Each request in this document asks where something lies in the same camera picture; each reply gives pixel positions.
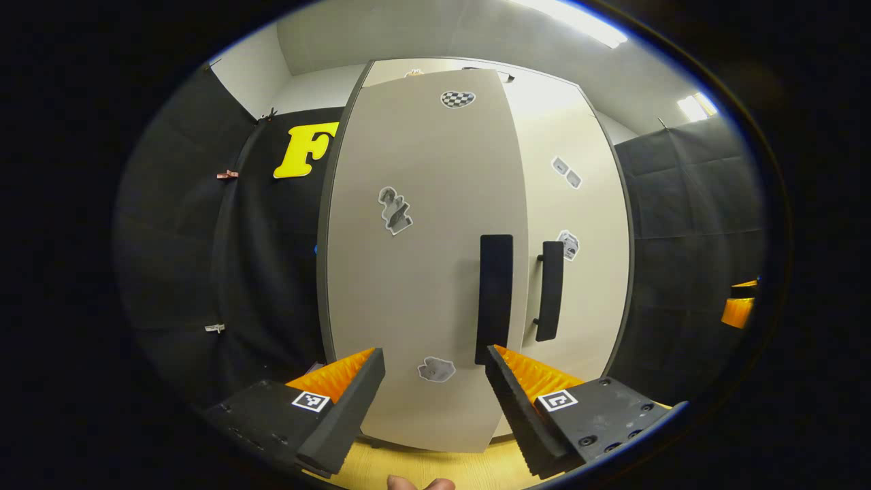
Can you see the black backdrop cloth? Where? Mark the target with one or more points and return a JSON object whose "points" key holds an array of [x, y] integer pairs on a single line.
{"points": [[687, 204], [190, 258]]}

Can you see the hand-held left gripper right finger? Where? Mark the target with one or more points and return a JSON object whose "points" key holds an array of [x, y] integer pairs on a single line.
{"points": [[517, 415]]}

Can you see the white and grey cabinet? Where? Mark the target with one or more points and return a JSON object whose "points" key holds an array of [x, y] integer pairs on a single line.
{"points": [[322, 292]]}

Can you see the white cabinet door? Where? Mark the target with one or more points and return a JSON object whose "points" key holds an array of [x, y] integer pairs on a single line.
{"points": [[585, 204], [408, 286]]}

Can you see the red cloth clip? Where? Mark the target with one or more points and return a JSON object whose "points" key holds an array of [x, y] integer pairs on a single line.
{"points": [[227, 175]]}

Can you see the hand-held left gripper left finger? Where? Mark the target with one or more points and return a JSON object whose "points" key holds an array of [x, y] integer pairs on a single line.
{"points": [[347, 415]]}

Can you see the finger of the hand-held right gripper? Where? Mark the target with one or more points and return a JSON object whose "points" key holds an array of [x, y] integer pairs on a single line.
{"points": [[738, 313], [745, 291]]}

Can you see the small ceiling light panel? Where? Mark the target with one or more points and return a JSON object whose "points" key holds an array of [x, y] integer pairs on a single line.
{"points": [[695, 107]]}

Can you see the long ceiling light panel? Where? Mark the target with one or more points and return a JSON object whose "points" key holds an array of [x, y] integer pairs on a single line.
{"points": [[578, 20]]}

